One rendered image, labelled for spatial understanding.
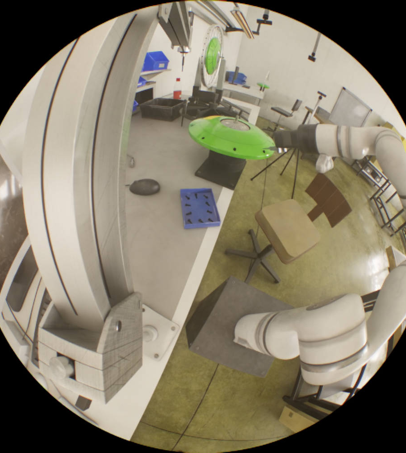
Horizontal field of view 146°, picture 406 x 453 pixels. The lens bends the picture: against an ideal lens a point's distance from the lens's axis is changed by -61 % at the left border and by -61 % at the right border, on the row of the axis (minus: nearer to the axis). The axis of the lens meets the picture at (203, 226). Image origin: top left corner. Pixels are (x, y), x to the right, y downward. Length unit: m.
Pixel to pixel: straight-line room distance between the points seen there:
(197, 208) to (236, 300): 0.28
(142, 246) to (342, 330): 0.42
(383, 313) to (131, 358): 0.32
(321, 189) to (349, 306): 1.01
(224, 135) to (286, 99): 4.78
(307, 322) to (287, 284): 1.42
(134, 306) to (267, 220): 0.86
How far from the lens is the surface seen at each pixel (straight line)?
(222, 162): 0.58
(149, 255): 0.40
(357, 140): 0.37
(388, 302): 0.31
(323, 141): 0.38
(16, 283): 0.67
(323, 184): 1.14
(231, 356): 0.47
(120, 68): 0.15
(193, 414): 1.58
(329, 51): 5.58
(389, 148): 0.35
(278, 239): 0.91
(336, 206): 1.13
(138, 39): 0.17
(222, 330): 0.45
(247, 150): 0.48
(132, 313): 0.15
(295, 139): 0.41
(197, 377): 1.39
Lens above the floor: 1.28
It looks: 58 degrees down
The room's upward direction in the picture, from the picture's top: 12 degrees clockwise
